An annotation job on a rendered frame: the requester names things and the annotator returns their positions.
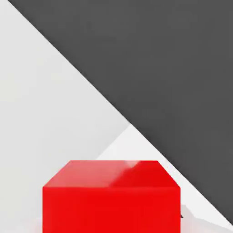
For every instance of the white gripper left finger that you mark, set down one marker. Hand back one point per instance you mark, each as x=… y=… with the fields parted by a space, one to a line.
x=38 y=227

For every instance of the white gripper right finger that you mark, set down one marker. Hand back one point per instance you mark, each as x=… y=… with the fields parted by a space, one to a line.
x=187 y=224

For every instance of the small red cube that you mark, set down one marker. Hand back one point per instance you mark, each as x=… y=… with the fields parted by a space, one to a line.
x=111 y=209

